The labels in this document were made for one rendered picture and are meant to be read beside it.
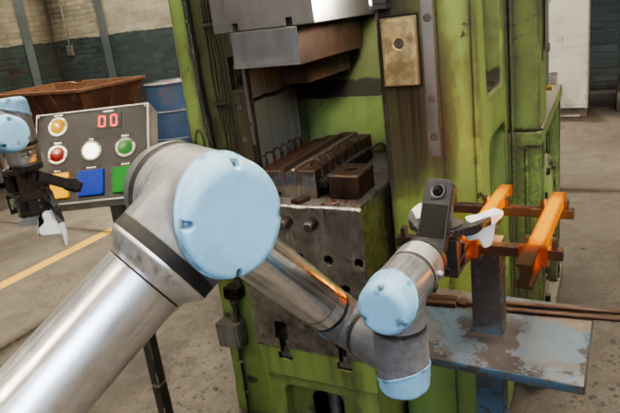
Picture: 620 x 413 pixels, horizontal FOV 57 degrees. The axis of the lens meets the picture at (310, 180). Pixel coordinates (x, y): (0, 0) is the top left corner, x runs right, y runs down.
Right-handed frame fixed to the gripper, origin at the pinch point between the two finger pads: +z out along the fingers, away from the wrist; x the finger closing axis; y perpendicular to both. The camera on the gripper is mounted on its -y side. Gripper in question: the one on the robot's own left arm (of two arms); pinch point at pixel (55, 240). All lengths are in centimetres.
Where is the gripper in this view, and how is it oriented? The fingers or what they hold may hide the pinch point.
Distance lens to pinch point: 152.6
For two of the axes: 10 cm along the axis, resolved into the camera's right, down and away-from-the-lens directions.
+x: 7.4, 1.0, -6.7
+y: -6.6, 2.9, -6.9
